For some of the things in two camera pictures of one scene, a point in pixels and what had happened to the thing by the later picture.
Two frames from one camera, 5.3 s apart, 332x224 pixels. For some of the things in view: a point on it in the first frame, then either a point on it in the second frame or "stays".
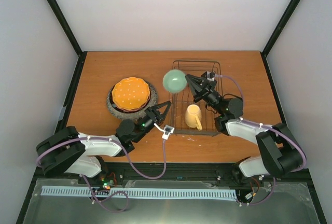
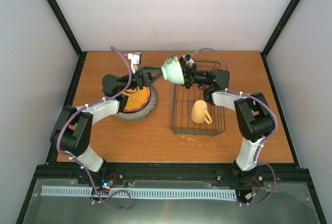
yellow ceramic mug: (193, 116) to (198, 112)
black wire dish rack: (189, 116) stays
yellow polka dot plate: (130, 93) stays
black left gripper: (150, 111) to (142, 79)
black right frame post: (286, 15) stays
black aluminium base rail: (115, 171) stays
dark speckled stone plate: (133, 115) stays
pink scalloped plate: (137, 108) stays
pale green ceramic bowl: (174, 81) to (172, 70)
